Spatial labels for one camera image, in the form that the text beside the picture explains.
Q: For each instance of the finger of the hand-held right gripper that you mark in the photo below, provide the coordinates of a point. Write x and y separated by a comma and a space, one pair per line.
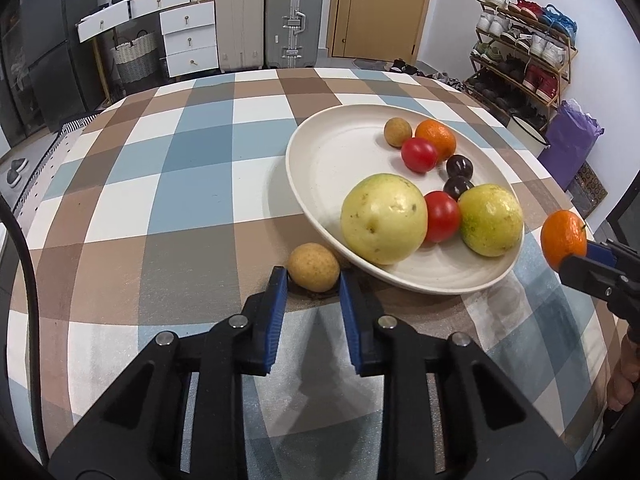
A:
585, 272
597, 251

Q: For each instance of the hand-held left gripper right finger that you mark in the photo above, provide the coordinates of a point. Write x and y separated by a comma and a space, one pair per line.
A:
350, 315

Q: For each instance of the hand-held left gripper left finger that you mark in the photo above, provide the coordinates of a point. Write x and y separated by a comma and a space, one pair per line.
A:
275, 310

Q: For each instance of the small orange with stem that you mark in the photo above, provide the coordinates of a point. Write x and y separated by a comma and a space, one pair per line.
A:
562, 240

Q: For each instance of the brown longan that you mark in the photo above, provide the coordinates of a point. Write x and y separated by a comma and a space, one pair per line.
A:
312, 265
397, 132

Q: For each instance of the red tomato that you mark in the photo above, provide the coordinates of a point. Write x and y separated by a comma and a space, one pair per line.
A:
442, 215
419, 155

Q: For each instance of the cream round plate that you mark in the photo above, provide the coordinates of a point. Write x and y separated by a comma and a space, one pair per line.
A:
340, 160

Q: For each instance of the dark purple passion fruit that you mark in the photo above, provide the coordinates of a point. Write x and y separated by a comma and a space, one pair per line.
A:
460, 166

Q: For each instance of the large orange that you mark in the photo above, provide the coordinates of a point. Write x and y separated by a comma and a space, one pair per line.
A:
437, 135

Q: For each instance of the person's right hand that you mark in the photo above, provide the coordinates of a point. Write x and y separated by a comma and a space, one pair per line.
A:
622, 375

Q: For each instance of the purple bag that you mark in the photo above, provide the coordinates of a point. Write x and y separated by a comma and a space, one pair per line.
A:
572, 145

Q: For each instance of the yellow guava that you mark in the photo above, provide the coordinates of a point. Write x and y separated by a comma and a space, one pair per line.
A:
492, 220
382, 220

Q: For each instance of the white enamel basin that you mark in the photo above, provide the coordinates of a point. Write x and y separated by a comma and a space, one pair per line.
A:
527, 135

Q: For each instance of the wooden shoe rack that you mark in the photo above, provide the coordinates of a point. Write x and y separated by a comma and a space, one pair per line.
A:
562, 90

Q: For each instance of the checked tablecloth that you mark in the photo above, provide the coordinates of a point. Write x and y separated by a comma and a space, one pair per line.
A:
200, 185

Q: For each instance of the row of shoes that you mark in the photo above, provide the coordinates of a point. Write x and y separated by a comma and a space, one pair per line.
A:
530, 45

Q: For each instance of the pile of dark shoes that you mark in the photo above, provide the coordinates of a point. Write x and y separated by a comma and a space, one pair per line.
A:
440, 80

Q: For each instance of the woven basket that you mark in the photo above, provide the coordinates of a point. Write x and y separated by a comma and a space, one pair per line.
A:
135, 60

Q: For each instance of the silver suitcase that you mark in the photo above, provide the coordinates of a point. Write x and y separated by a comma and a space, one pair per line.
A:
295, 20

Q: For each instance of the beige suitcase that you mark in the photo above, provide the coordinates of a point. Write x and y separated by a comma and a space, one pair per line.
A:
240, 20

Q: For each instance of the grey slippers pair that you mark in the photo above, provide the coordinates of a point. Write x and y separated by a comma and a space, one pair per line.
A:
16, 171

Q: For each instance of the white drawer desk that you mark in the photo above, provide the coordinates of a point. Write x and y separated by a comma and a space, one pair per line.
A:
187, 25

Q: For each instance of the wooden door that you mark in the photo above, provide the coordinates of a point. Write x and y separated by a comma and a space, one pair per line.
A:
380, 5

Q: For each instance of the dark glass cabinet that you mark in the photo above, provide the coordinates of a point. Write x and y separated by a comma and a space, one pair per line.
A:
12, 70

